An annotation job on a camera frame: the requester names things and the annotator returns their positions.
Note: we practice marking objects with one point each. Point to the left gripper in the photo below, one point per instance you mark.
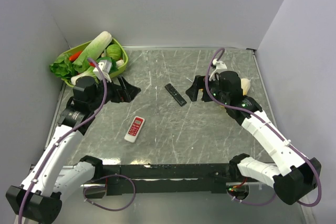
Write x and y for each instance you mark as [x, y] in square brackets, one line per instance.
[124, 92]

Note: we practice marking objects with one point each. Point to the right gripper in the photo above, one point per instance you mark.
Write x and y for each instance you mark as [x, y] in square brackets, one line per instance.
[199, 82]

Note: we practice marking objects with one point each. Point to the black remote control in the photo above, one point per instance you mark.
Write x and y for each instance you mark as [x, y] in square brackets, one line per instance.
[175, 94]

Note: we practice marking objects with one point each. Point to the white red remote control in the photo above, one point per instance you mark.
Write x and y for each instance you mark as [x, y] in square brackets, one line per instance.
[134, 129]

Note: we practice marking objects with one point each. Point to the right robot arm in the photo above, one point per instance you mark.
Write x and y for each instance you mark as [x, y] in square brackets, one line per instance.
[293, 175]

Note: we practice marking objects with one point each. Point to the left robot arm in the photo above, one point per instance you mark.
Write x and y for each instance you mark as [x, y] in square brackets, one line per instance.
[41, 194]

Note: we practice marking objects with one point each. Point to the round green cabbage toy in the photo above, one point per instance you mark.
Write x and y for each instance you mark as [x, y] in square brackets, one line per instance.
[114, 51]

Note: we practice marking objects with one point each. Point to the green plastic basket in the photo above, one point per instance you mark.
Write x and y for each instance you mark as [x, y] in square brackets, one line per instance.
[83, 69]

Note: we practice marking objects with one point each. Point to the bok choy toy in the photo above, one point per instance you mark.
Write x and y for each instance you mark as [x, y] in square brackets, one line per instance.
[88, 73]

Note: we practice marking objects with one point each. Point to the yellow white cabbage toy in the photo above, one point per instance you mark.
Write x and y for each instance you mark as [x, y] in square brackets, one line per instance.
[234, 91]

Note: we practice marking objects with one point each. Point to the napa cabbage toy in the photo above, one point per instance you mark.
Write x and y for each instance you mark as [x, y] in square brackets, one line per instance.
[94, 49]

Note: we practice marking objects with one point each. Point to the red chili pepper toy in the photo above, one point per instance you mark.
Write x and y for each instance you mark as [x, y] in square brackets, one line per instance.
[74, 56]

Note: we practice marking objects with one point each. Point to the green lettuce toy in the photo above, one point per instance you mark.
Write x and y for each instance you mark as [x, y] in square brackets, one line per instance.
[62, 67]

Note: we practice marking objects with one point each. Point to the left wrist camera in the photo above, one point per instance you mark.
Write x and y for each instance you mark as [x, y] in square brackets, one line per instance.
[103, 69]

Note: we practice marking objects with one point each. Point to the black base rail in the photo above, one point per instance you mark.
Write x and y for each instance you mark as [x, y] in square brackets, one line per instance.
[163, 178]

